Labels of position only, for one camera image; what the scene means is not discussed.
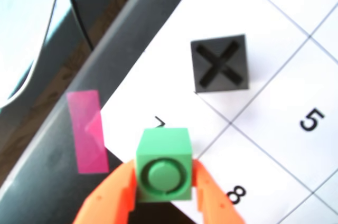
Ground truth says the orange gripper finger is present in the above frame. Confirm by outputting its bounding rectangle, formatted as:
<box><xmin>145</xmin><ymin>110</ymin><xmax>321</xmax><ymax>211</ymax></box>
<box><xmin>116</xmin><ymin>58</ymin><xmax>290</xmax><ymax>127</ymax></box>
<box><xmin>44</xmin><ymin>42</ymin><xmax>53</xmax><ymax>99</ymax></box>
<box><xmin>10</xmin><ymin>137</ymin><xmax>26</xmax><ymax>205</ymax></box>
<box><xmin>191</xmin><ymin>158</ymin><xmax>247</xmax><ymax>224</ymax></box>
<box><xmin>72</xmin><ymin>158</ymin><xmax>138</xmax><ymax>224</ymax></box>

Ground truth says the green cube with circle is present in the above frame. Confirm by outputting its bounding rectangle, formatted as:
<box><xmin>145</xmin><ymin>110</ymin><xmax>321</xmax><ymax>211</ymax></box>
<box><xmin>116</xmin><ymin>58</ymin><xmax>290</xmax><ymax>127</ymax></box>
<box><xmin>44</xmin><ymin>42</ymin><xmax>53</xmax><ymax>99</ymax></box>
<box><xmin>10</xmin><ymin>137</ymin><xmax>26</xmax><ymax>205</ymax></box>
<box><xmin>136</xmin><ymin>127</ymin><xmax>193</xmax><ymax>203</ymax></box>

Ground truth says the white numbered grid paper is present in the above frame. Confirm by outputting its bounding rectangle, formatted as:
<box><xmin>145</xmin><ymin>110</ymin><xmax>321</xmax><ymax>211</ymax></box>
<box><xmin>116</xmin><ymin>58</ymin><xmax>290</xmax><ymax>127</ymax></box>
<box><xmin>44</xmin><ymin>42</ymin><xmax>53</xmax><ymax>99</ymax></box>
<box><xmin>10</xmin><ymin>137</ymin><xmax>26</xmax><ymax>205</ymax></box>
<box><xmin>100</xmin><ymin>0</ymin><xmax>338</xmax><ymax>224</ymax></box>

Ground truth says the black cube with cross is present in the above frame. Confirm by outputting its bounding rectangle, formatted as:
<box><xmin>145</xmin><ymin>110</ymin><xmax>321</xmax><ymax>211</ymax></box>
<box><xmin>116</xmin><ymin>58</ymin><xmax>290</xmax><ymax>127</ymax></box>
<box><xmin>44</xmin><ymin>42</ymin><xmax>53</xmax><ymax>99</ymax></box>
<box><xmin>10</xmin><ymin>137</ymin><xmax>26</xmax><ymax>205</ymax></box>
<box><xmin>190</xmin><ymin>33</ymin><xmax>251</xmax><ymax>94</ymax></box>

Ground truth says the pink tape strip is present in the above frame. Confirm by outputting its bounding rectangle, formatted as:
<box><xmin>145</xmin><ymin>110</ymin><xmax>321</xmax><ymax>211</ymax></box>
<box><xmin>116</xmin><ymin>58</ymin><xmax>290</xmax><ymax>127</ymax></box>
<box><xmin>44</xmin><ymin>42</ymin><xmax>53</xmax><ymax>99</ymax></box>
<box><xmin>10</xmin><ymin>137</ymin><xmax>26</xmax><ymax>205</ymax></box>
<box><xmin>66</xmin><ymin>89</ymin><xmax>110</xmax><ymax>174</ymax></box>

